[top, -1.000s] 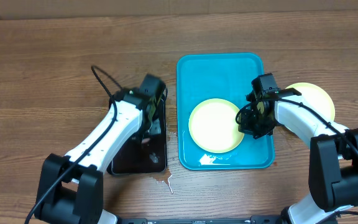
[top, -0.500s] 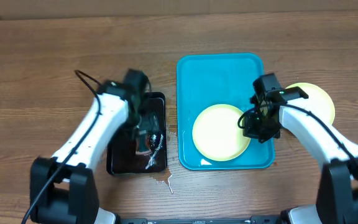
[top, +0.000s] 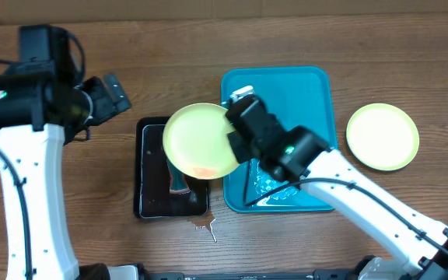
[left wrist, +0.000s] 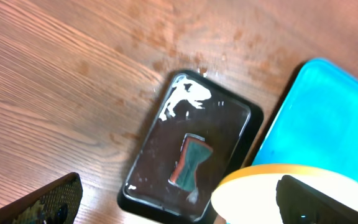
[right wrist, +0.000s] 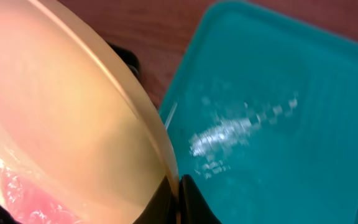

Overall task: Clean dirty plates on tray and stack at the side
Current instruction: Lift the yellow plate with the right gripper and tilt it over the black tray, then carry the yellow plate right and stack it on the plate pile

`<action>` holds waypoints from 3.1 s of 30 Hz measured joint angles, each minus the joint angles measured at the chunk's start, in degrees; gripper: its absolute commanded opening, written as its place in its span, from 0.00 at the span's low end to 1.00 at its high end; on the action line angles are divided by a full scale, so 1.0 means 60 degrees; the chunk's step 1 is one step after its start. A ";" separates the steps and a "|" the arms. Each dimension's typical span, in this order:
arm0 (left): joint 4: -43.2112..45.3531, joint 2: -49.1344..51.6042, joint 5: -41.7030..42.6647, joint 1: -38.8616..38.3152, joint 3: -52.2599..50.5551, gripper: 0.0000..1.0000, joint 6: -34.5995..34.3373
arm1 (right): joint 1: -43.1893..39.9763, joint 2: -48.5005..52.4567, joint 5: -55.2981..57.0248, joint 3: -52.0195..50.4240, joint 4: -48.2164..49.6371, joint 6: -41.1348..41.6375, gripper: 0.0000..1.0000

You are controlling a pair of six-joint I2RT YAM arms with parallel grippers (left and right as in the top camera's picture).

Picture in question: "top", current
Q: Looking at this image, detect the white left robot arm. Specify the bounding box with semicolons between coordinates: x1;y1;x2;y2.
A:
0;68;138;279

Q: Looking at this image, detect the black water tray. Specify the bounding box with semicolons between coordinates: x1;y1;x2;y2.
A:
133;117;209;219

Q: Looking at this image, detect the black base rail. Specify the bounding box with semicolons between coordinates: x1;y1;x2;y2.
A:
139;269;352;280

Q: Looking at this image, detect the teal serving tray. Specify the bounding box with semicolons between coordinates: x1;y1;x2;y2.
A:
221;66;338;213

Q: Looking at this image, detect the yellow plate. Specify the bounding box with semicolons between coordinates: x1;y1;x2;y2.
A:
345;103;420;171
163;103;239;180

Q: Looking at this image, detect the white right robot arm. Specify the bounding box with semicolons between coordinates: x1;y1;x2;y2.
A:
224;94;448;279

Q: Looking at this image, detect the orange green scrub sponge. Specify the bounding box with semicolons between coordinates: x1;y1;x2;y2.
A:
167;160;191;194

